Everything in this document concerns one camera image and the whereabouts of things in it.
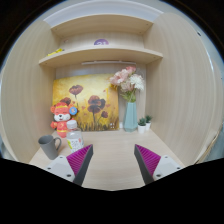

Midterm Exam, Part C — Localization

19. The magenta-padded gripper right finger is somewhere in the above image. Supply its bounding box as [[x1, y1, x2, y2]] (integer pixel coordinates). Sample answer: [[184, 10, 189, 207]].
[[133, 143, 183, 186]]

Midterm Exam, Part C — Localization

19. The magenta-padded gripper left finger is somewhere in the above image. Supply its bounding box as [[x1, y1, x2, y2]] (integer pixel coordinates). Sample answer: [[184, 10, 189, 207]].
[[44, 143, 95, 187]]

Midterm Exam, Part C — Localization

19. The clear plastic drink bottle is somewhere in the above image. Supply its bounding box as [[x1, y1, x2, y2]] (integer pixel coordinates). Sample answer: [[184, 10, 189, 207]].
[[65, 119, 85, 154]]

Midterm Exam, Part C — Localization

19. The grey textured mug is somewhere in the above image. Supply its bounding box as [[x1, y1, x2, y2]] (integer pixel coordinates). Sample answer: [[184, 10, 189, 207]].
[[37, 134, 63, 161]]

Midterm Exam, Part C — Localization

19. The small succulent in white pot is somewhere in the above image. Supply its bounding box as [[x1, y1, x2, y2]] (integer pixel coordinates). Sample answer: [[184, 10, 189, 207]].
[[144, 114, 153, 131], [137, 117, 148, 135]]

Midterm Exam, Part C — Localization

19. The red plush tiger toy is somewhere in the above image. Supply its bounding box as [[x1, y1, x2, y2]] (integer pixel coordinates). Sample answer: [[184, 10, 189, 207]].
[[49, 102, 79, 139]]

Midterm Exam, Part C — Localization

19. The teal faceted vase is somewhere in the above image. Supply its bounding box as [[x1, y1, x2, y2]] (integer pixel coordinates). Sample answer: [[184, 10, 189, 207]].
[[123, 101, 139, 133]]

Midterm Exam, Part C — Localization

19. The yellow poppy flower painting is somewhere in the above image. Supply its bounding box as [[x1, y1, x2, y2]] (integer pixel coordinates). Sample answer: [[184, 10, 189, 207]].
[[51, 73, 121, 132]]

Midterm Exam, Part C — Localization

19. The pink artificial flower bouquet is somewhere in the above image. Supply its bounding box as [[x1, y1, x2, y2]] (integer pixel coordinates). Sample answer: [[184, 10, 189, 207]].
[[109, 65, 146, 103]]

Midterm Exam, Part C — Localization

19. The white light bar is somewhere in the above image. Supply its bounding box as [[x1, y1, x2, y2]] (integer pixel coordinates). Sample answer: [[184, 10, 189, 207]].
[[80, 60, 138, 66]]

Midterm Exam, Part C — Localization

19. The small yellow object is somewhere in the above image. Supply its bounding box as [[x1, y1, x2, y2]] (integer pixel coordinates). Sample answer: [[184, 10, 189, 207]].
[[48, 48, 64, 56]]

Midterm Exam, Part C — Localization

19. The light wooden shelf unit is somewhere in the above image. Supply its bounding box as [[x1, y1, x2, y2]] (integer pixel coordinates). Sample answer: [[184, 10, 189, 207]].
[[38, 13, 164, 69]]

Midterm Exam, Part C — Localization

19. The purple round object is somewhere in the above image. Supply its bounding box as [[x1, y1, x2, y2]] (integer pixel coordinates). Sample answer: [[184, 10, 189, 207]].
[[93, 38, 110, 46]]

